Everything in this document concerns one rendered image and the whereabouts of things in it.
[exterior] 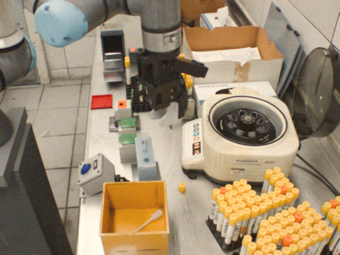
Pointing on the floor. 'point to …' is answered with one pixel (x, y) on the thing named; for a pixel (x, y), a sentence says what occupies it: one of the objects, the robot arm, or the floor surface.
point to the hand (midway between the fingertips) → (174, 123)
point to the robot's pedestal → (30, 207)
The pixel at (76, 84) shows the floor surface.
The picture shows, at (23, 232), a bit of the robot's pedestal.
